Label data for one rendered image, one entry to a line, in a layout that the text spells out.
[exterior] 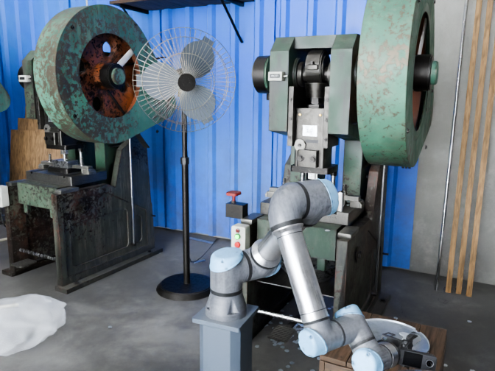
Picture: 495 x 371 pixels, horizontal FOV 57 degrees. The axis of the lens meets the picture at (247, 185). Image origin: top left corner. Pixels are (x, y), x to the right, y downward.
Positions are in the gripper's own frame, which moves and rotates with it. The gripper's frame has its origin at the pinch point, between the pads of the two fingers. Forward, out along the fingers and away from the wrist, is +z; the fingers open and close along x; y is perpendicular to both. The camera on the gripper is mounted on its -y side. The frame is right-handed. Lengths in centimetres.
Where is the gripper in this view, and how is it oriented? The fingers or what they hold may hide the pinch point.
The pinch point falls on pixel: (418, 347)
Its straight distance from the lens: 166.3
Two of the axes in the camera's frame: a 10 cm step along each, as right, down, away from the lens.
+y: -7.4, -1.4, 6.6
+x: -1.8, 9.8, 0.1
